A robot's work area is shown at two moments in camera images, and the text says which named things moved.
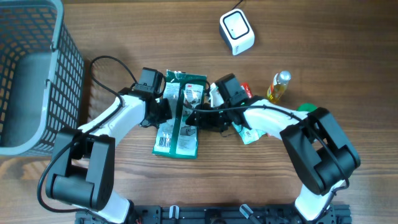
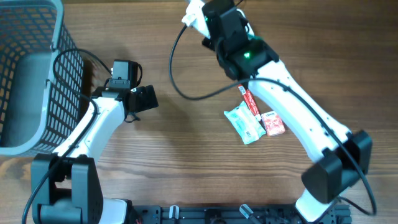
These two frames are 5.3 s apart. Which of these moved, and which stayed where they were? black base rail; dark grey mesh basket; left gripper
Moved: left gripper
Stayed: dark grey mesh basket; black base rail
